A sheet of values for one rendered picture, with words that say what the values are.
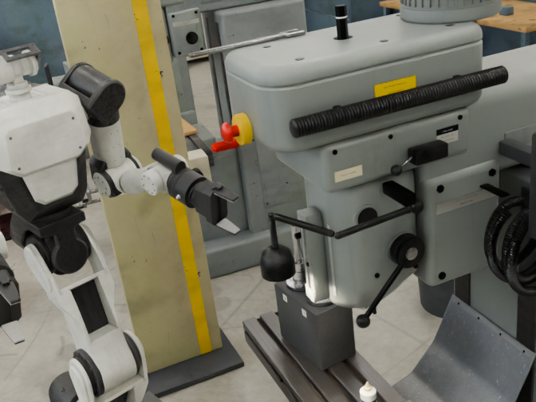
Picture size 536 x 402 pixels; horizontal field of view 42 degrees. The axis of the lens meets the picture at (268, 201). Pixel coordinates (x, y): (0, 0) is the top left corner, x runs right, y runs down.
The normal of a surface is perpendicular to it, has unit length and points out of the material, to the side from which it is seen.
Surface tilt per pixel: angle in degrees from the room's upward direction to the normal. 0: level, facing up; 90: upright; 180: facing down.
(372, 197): 90
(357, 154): 90
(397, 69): 90
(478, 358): 63
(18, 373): 0
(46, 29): 90
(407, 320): 0
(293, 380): 0
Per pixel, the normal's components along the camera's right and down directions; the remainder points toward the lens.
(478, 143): 0.40, 0.34
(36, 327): -0.12, -0.90
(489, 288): -0.91, 0.27
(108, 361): 0.55, -0.15
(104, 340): 0.63, 0.07
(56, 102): 0.38, -0.47
